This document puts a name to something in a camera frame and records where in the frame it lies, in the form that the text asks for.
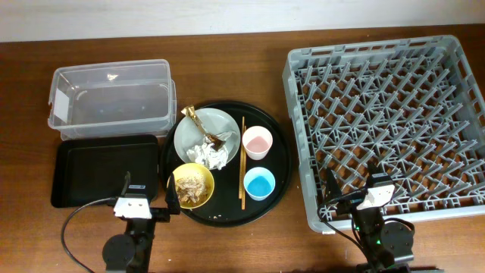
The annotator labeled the pink cup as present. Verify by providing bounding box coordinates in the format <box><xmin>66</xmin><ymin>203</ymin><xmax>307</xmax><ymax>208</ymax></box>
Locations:
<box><xmin>242</xmin><ymin>126</ymin><xmax>273</xmax><ymax>161</ymax></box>

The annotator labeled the wooden chopstick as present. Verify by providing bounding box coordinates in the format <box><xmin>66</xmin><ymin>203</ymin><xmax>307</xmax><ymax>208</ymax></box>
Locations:
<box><xmin>241</xmin><ymin>146</ymin><xmax>246</xmax><ymax>210</ymax></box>
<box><xmin>238</xmin><ymin>116</ymin><xmax>245</xmax><ymax>199</ymax></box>

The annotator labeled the clear plastic storage bin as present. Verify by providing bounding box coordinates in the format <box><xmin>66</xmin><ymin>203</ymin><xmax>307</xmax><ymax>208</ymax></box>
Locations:
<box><xmin>48</xmin><ymin>59</ymin><xmax>177</xmax><ymax>140</ymax></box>

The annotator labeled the grey dishwasher rack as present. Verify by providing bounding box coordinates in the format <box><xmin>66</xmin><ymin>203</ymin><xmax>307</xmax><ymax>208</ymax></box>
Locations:
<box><xmin>282</xmin><ymin>36</ymin><xmax>484</xmax><ymax>234</ymax></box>

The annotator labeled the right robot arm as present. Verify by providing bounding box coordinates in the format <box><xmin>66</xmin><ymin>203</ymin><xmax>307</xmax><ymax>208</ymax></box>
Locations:
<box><xmin>318</xmin><ymin>163</ymin><xmax>415</xmax><ymax>272</ymax></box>

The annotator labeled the black rectangular tray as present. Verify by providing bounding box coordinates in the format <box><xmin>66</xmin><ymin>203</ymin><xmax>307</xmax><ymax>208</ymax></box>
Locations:
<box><xmin>51</xmin><ymin>135</ymin><xmax>158</xmax><ymax>208</ymax></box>

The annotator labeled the round black serving tray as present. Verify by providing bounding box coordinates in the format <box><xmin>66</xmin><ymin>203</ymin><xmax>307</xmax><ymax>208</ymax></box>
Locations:
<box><xmin>183</xmin><ymin>102</ymin><xmax>293</xmax><ymax>227</ymax></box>

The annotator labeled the pale grey plate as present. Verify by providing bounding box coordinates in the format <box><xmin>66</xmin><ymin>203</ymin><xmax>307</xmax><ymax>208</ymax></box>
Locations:
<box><xmin>174</xmin><ymin>108</ymin><xmax>241</xmax><ymax>163</ymax></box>

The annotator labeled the yellow bowl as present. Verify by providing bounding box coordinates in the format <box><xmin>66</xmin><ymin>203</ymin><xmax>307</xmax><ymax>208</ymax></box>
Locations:
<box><xmin>167</xmin><ymin>163</ymin><xmax>214</xmax><ymax>209</ymax></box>

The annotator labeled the food scraps pile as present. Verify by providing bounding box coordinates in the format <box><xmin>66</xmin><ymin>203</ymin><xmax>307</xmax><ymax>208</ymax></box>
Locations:
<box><xmin>176</xmin><ymin>177</ymin><xmax>207</xmax><ymax>203</ymax></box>

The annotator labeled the white napkin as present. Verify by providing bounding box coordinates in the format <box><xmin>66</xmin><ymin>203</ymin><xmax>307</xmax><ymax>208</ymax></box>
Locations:
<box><xmin>186</xmin><ymin>136</ymin><xmax>230</xmax><ymax>170</ymax></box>

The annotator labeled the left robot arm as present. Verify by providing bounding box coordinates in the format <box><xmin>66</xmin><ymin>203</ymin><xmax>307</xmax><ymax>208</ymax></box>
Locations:
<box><xmin>102</xmin><ymin>173</ymin><xmax>180</xmax><ymax>273</ymax></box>

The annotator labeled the blue cup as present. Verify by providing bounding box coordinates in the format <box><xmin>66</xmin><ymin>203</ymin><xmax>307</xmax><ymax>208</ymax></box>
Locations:
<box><xmin>244</xmin><ymin>167</ymin><xmax>276</xmax><ymax>201</ymax></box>

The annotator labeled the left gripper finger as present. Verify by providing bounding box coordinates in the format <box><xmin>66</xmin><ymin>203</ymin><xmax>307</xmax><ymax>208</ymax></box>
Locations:
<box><xmin>120</xmin><ymin>171</ymin><xmax>130</xmax><ymax>197</ymax></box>
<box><xmin>164</xmin><ymin>174</ymin><xmax>180</xmax><ymax>215</ymax></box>

